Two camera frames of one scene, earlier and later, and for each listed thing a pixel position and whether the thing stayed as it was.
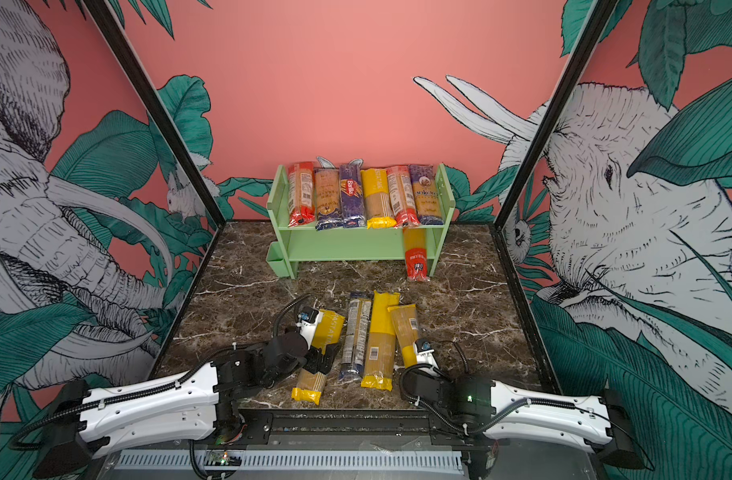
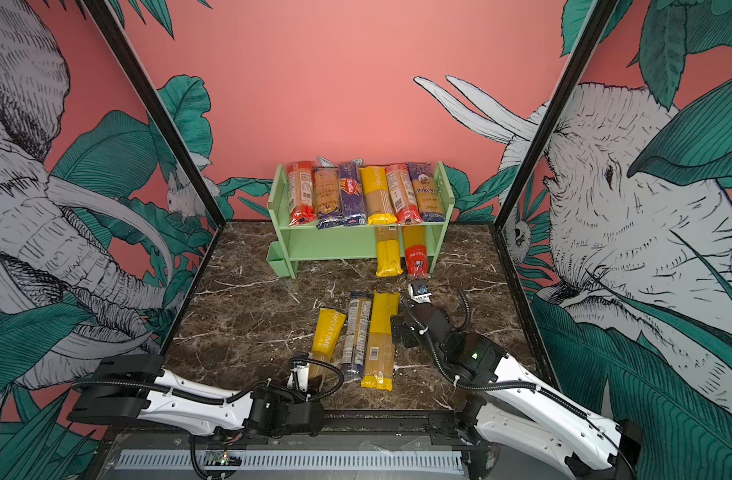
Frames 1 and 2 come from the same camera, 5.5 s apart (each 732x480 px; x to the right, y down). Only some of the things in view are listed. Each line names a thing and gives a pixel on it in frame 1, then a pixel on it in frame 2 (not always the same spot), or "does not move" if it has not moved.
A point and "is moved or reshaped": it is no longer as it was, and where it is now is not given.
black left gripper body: x=313 y=361 → x=289 y=401
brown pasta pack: x=327 y=197 does not move
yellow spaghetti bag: x=405 y=321 is moved or reshaped
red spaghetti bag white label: x=402 y=196 does not move
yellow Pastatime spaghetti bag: x=378 y=205 does not move
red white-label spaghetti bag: x=301 y=193 does not move
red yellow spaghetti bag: x=415 y=245 does not move
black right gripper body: x=442 y=380 → x=409 y=336
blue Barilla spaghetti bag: x=352 y=194 does not move
